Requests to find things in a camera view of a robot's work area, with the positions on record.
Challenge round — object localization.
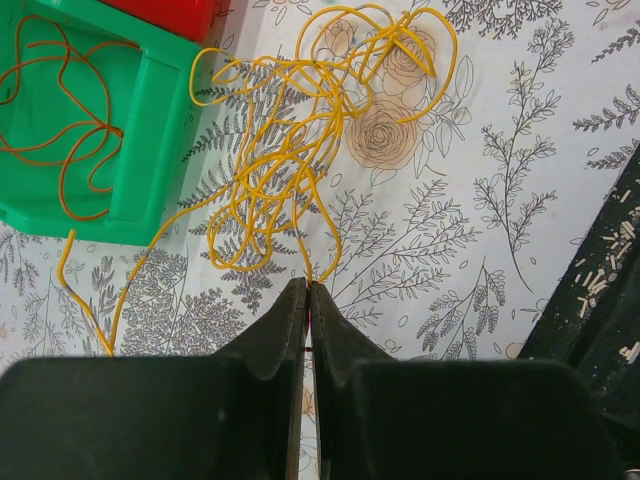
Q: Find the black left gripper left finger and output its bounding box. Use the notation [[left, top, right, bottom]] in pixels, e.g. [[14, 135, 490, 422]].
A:
[[1, 279, 306, 479]]

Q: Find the yellow cable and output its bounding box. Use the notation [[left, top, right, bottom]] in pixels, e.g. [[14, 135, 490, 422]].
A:
[[57, 3, 459, 357]]

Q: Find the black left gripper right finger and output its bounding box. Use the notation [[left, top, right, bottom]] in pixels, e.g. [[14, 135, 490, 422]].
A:
[[309, 284, 625, 479]]

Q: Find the orange cable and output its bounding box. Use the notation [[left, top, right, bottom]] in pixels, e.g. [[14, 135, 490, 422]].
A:
[[0, 14, 142, 222]]

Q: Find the left green plastic bin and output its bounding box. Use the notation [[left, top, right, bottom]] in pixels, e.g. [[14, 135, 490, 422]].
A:
[[1, 1, 199, 245]]

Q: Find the red plastic bin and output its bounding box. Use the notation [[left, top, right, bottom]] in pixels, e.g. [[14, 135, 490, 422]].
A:
[[103, 0, 233, 43]]

